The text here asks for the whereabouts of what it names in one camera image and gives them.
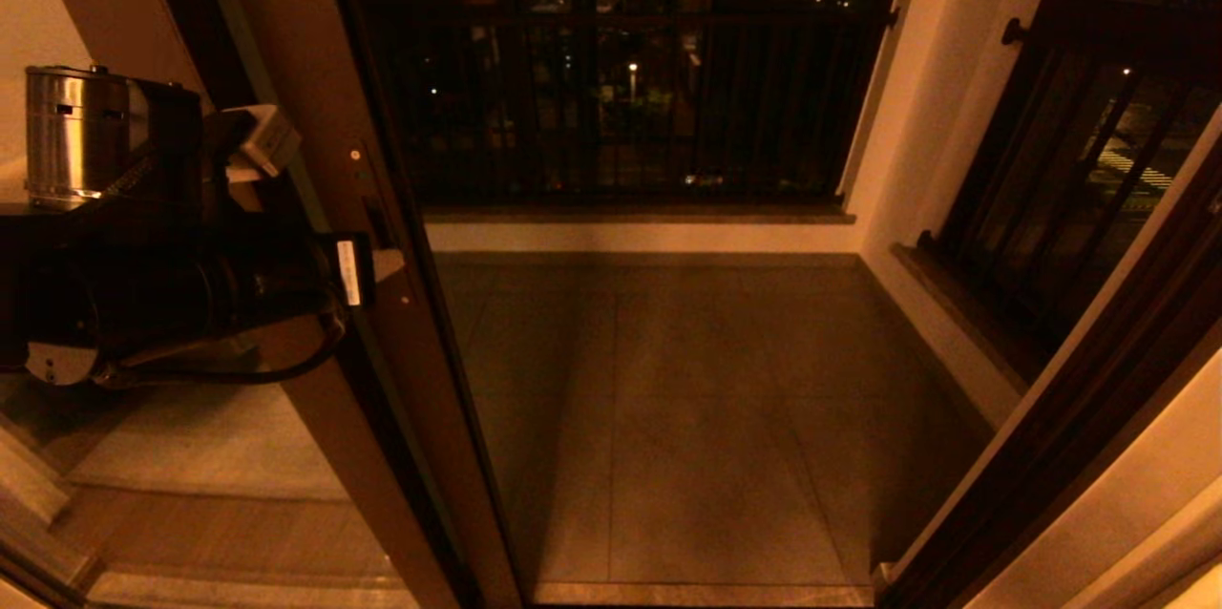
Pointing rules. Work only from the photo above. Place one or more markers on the dark wooden door jamb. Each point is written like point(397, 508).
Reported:
point(1069, 456)

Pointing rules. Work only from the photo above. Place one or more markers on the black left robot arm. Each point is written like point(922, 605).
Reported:
point(143, 294)

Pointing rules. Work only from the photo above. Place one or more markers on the brown framed sliding glass door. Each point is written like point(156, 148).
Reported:
point(305, 65)

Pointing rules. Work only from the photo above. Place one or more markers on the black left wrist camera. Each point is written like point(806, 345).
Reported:
point(267, 139)

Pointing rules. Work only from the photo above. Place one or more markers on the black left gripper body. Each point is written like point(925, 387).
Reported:
point(348, 270)

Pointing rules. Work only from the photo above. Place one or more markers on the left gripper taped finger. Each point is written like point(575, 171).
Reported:
point(389, 258)
point(388, 273)

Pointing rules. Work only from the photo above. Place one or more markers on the brown framed fixed glass panel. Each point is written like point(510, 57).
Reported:
point(124, 17)

